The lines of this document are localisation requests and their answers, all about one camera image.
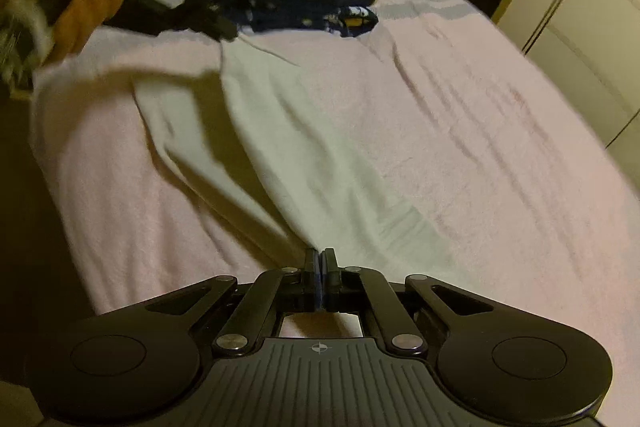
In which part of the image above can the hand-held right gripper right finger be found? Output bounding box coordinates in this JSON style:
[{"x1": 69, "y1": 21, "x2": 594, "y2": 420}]
[{"x1": 322, "y1": 248, "x2": 496, "y2": 357}]

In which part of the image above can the navy printed folded garment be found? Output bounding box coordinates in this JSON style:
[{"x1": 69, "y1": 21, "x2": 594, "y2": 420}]
[{"x1": 239, "y1": 3, "x2": 379, "y2": 40}]

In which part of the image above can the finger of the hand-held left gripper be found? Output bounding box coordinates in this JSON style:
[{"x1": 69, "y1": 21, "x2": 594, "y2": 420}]
[{"x1": 192, "y1": 0, "x2": 240, "y2": 42}]

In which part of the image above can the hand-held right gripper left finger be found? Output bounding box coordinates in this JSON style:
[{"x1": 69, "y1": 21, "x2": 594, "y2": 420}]
[{"x1": 148, "y1": 248, "x2": 321, "y2": 356}]

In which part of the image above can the cream wardrobe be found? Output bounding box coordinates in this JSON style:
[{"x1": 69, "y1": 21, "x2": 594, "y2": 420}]
[{"x1": 492, "y1": 0, "x2": 640, "y2": 148}]

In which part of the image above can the white garment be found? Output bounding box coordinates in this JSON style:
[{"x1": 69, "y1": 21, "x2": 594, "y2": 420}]
[{"x1": 132, "y1": 33, "x2": 454, "y2": 282}]

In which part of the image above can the grey pink herringbone blanket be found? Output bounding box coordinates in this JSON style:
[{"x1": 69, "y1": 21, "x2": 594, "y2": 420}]
[{"x1": 27, "y1": 0, "x2": 640, "y2": 427}]

